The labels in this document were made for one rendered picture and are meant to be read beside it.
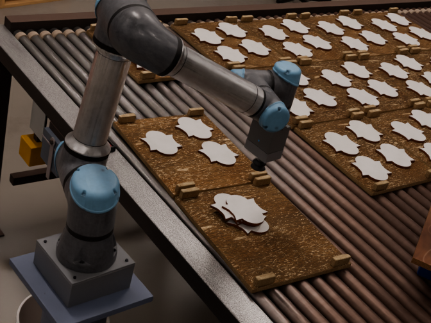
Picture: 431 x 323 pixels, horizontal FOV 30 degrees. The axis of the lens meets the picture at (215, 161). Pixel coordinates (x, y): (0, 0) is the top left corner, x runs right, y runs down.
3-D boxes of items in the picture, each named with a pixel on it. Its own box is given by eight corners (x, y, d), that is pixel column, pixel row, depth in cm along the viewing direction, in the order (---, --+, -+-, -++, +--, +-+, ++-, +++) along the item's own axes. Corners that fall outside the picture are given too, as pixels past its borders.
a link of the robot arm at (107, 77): (58, 204, 197) (115, 1, 171) (47, 170, 208) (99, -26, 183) (104, 207, 203) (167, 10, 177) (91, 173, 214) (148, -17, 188)
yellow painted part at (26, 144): (28, 167, 284) (36, 109, 271) (18, 153, 289) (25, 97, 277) (49, 163, 288) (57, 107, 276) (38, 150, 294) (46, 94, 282)
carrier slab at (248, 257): (251, 293, 208) (252, 289, 207) (173, 200, 234) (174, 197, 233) (349, 267, 227) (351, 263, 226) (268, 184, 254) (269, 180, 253)
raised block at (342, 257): (333, 268, 222) (336, 260, 221) (328, 263, 223) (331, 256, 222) (348, 264, 226) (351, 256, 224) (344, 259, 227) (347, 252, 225)
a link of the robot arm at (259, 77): (243, 84, 196) (283, 85, 200) (227, 62, 204) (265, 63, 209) (235, 111, 200) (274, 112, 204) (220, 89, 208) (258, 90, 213)
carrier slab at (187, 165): (172, 198, 235) (174, 195, 234) (112, 125, 262) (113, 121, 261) (267, 183, 254) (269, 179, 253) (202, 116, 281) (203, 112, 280)
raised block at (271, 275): (256, 288, 207) (258, 280, 206) (251, 283, 209) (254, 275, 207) (274, 283, 211) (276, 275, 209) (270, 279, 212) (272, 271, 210)
